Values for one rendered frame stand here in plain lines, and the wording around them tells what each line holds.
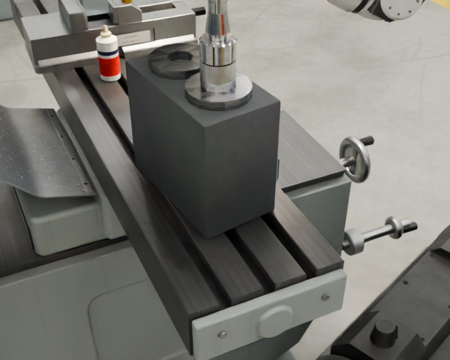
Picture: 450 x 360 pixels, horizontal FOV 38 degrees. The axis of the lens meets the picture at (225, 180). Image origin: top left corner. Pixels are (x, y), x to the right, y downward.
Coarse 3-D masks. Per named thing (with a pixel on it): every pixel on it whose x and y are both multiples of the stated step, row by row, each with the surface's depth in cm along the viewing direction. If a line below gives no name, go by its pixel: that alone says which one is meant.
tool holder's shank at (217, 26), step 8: (208, 0) 80; (216, 0) 79; (224, 0) 79; (208, 8) 80; (216, 8) 79; (224, 8) 80; (208, 16) 81; (216, 16) 80; (224, 16) 80; (208, 24) 81; (216, 24) 80; (224, 24) 81; (208, 32) 81; (216, 32) 81; (224, 32) 81; (216, 40) 82
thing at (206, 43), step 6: (204, 36) 83; (228, 36) 83; (234, 36) 83; (204, 42) 82; (210, 42) 82; (216, 42) 82; (222, 42) 82; (228, 42) 82; (234, 42) 82; (204, 48) 82; (210, 48) 81; (216, 48) 81; (222, 48) 81; (228, 48) 82; (234, 48) 83
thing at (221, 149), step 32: (128, 64) 95; (160, 64) 92; (192, 64) 92; (160, 96) 89; (192, 96) 85; (224, 96) 84; (256, 96) 87; (160, 128) 93; (192, 128) 84; (224, 128) 83; (256, 128) 86; (160, 160) 97; (192, 160) 87; (224, 160) 86; (256, 160) 89; (192, 192) 91; (224, 192) 89; (256, 192) 93; (224, 224) 92
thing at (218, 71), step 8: (200, 48) 83; (200, 56) 84; (208, 56) 82; (216, 56) 82; (224, 56) 82; (232, 56) 83; (200, 64) 84; (208, 64) 83; (216, 64) 83; (224, 64) 83; (232, 64) 84; (200, 72) 85; (208, 72) 84; (216, 72) 83; (224, 72) 83; (232, 72) 84; (200, 80) 86; (208, 80) 84; (216, 80) 84; (224, 80) 84; (232, 80) 85; (208, 88) 85; (216, 88) 85; (224, 88) 85; (232, 88) 86
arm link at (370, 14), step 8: (328, 0) 117; (336, 0) 115; (344, 0) 115; (352, 0) 115; (360, 0) 115; (368, 0) 116; (376, 0) 114; (344, 8) 117; (352, 8) 116; (360, 8) 117; (368, 8) 116; (376, 8) 114; (368, 16) 118; (376, 16) 118; (384, 16) 115
